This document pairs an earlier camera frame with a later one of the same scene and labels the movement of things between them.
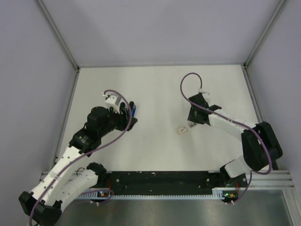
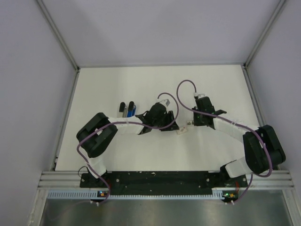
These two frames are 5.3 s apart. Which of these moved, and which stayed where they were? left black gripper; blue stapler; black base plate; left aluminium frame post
Moved: left black gripper
Stayed: black base plate; blue stapler; left aluminium frame post
